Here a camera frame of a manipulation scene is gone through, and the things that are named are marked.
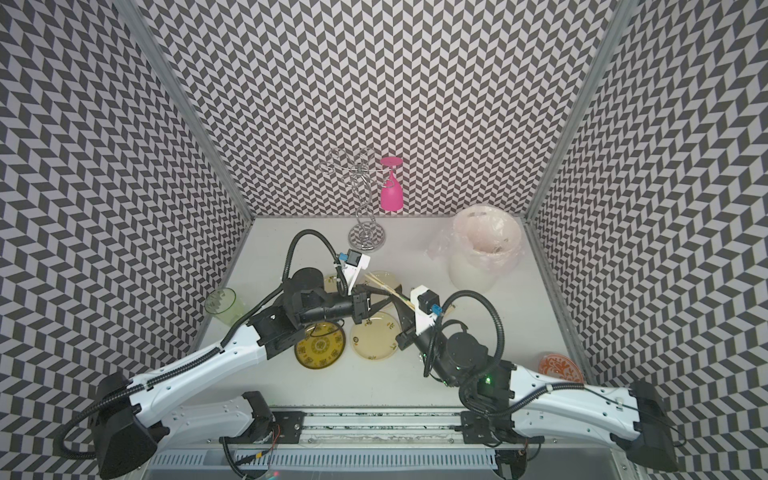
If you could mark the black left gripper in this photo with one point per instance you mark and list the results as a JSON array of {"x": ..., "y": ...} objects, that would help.
[{"x": 361, "y": 300}]

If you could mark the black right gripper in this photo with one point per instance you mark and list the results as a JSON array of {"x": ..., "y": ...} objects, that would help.
[{"x": 409, "y": 332}]

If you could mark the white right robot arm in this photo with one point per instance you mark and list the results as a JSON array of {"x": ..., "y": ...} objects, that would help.
[{"x": 517, "y": 405}]

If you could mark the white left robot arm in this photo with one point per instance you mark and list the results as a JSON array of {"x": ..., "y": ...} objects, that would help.
[{"x": 130, "y": 420}]

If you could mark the cream plate with green patch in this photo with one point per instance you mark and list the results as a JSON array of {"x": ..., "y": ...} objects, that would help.
[{"x": 385, "y": 276}]

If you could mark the cream plate left rear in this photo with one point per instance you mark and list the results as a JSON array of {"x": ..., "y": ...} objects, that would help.
[{"x": 333, "y": 285}]

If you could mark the cream plate with red stamps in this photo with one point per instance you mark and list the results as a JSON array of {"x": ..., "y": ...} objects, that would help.
[{"x": 375, "y": 338}]

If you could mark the yellow patterned plate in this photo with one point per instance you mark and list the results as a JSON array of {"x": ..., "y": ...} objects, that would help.
[{"x": 323, "y": 345}]

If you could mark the chrome glass rack stand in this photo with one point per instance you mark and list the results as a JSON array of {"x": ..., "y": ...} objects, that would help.
[{"x": 357, "y": 171}]

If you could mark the pink wine glass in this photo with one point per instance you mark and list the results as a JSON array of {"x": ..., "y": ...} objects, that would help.
[{"x": 392, "y": 196}]

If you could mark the white trash bin with bag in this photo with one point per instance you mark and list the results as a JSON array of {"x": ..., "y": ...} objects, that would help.
[{"x": 479, "y": 244}]

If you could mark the orange patterned bowl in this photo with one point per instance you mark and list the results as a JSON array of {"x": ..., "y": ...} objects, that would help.
[{"x": 560, "y": 367}]

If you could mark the green drinking glass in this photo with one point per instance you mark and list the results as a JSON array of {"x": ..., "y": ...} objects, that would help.
[{"x": 225, "y": 305}]

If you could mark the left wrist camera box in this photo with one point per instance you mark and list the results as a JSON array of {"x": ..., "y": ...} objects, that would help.
[{"x": 352, "y": 263}]

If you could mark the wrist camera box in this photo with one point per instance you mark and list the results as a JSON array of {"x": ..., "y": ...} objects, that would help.
[
  {"x": 426, "y": 308},
  {"x": 352, "y": 263}
]

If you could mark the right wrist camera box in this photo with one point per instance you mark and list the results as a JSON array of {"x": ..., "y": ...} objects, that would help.
[{"x": 426, "y": 308}]

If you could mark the metal base rail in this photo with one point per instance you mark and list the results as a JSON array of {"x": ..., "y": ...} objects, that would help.
[{"x": 397, "y": 441}]

